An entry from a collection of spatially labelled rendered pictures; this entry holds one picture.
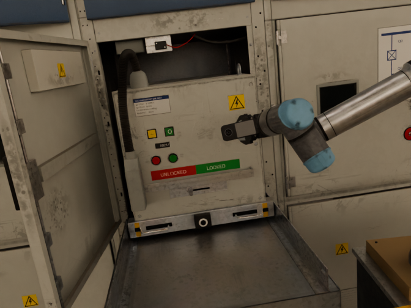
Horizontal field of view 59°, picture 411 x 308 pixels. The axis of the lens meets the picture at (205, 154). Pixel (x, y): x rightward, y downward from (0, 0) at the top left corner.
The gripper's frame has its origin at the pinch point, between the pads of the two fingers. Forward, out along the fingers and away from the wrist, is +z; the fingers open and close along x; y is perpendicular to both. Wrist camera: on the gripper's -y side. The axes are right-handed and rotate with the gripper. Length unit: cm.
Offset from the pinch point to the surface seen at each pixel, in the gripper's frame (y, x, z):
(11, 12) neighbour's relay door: -60, 55, 26
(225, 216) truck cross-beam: -2.0, -28.5, 19.2
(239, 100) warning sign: 7.2, 11.2, 6.9
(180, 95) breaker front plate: -12.1, 16.5, 10.7
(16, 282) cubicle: -83, -42, 67
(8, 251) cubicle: -83, -28, 63
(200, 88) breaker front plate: -5.3, 17.4, 8.5
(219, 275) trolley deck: -16.4, -40.6, -5.4
